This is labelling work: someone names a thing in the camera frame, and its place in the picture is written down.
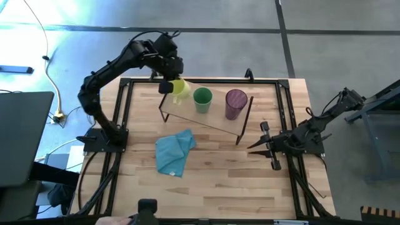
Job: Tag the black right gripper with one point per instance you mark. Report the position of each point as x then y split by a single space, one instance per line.
279 145

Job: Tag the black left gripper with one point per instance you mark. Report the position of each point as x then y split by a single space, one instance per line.
170 70

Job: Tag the yellow-green mug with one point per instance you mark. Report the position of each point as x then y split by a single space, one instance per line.
181 90

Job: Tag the green plastic cup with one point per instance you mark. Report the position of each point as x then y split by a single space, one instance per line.
202 100

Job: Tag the purple translucent tumbler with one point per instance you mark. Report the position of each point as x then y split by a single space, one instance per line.
236 104

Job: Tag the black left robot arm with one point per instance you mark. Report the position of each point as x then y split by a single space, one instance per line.
109 72

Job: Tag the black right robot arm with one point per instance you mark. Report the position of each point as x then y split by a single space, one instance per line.
325 125

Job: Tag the wooden shelf with black legs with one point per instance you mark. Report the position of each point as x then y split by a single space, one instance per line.
215 120

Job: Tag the teal microfibre cloth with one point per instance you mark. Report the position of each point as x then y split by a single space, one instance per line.
173 153

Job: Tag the blue metal cart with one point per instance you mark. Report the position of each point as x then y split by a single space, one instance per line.
378 131

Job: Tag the yellow power strip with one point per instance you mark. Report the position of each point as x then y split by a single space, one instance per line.
58 116

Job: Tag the black handheld device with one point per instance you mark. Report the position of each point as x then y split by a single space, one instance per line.
147 212

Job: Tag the orange black striped block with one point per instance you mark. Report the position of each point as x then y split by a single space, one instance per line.
379 214

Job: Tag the flat black bar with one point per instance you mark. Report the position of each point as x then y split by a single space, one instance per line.
15 69

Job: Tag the person's hand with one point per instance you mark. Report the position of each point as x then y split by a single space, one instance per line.
112 221

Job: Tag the grey desk top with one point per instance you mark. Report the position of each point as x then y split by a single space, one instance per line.
22 137

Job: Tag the black bag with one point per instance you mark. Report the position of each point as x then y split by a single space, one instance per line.
61 195

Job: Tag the black frame clamp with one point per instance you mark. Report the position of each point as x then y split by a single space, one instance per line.
249 74
153 75

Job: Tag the black metal table frame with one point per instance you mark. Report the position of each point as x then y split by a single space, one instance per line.
290 175

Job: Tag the silver bracket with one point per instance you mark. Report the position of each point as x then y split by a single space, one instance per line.
290 222

